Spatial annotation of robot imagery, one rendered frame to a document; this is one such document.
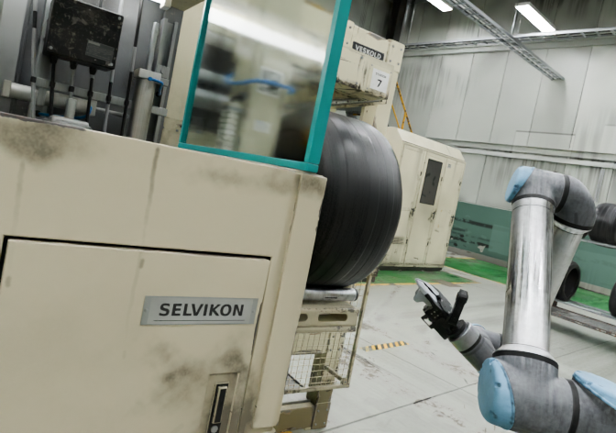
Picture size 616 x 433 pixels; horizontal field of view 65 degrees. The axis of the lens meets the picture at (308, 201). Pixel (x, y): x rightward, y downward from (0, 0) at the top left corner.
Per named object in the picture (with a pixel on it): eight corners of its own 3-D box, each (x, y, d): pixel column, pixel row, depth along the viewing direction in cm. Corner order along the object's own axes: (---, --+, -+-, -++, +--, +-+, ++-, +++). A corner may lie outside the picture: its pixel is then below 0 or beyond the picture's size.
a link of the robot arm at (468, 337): (478, 342, 148) (479, 325, 156) (467, 330, 148) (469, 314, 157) (456, 355, 152) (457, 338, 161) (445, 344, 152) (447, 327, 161)
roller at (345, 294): (260, 294, 147) (266, 302, 143) (265, 281, 146) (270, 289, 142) (348, 296, 166) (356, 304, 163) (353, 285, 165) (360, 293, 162)
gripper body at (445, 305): (418, 316, 153) (445, 344, 153) (439, 303, 149) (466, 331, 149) (422, 304, 160) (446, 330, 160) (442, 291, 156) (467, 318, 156)
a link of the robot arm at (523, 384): (573, 442, 104) (574, 163, 139) (490, 418, 106) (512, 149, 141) (542, 446, 117) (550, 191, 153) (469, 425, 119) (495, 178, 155)
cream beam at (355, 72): (262, 56, 166) (269, 14, 165) (232, 62, 187) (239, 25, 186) (389, 100, 200) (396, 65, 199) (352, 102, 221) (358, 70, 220)
